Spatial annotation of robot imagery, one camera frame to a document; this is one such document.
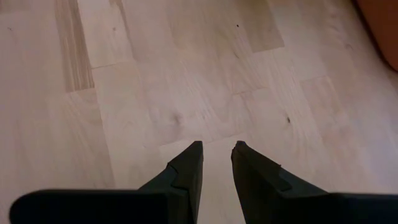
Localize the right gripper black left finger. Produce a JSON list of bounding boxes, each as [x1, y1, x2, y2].
[[9, 140, 205, 224]]

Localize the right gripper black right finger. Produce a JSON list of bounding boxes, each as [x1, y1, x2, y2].
[[230, 140, 398, 224]]

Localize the orange plastic bin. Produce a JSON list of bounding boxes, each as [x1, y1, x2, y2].
[[354, 0, 398, 73]]

